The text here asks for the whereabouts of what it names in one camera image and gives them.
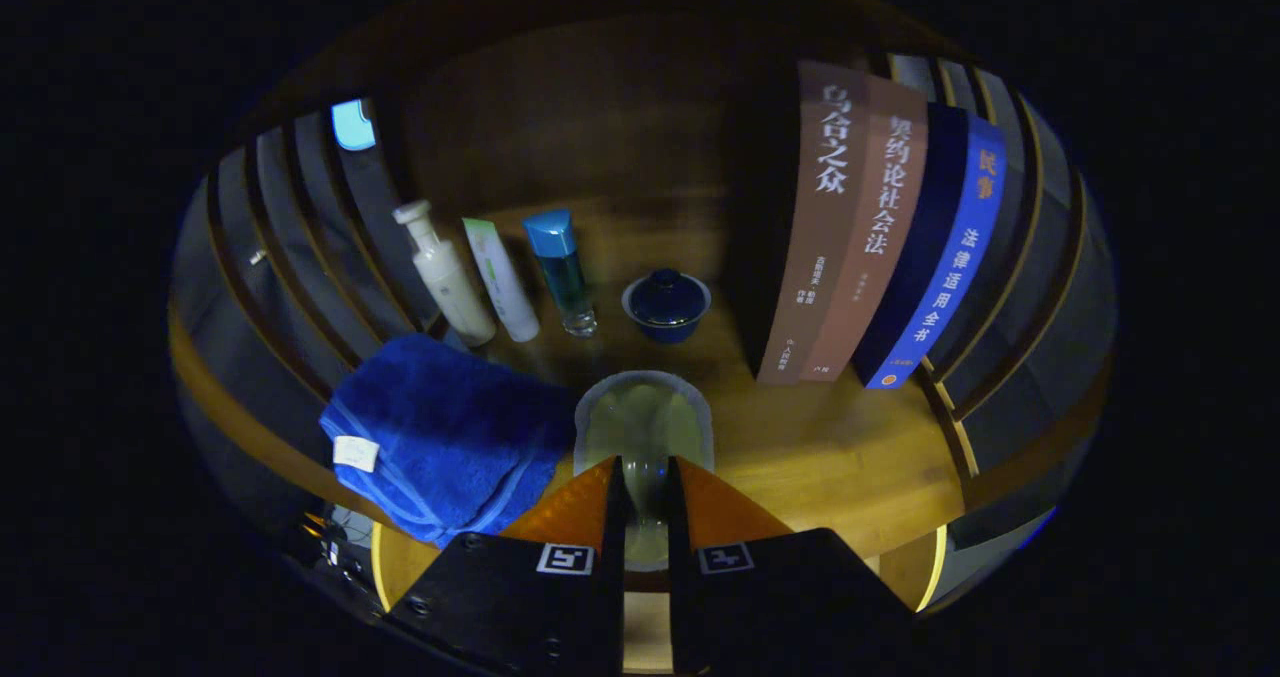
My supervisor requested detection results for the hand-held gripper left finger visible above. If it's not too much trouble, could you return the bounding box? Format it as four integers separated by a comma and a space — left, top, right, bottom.
385, 455, 629, 676

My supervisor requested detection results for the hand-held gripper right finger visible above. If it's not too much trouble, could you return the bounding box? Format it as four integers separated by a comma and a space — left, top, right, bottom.
668, 455, 916, 676

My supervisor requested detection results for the white scrub sponge green handle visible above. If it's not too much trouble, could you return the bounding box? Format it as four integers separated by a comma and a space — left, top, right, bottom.
573, 370, 716, 573

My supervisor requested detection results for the wooden countertop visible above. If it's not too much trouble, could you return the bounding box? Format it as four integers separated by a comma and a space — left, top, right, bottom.
168, 192, 1113, 563

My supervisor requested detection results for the wooden cabinet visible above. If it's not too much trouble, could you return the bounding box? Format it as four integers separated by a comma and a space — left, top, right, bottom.
168, 0, 1116, 618

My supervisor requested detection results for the folded blue towel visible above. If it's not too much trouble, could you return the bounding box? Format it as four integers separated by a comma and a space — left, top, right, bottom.
320, 333, 579, 548

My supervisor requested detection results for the dark blue lidded teacup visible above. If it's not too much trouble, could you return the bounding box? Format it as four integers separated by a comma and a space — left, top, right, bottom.
621, 268, 713, 345

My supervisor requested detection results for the teal bottle with blue cap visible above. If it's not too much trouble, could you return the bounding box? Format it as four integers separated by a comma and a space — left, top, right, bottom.
521, 209, 599, 338

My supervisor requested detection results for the white and green tube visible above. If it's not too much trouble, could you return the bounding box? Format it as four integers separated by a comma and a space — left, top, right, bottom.
462, 218, 541, 344

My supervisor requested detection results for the white pump bottle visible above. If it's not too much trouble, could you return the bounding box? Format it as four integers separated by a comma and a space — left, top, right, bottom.
392, 199, 498, 348

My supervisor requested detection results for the dark brown book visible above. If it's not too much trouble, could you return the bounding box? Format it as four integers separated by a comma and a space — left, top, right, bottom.
755, 60, 871, 386

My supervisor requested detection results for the reddish brown book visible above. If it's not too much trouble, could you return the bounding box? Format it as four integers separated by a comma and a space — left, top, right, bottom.
800, 75, 929, 383

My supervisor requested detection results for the blue book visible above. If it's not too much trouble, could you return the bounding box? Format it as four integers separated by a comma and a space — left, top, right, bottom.
850, 102, 1008, 390

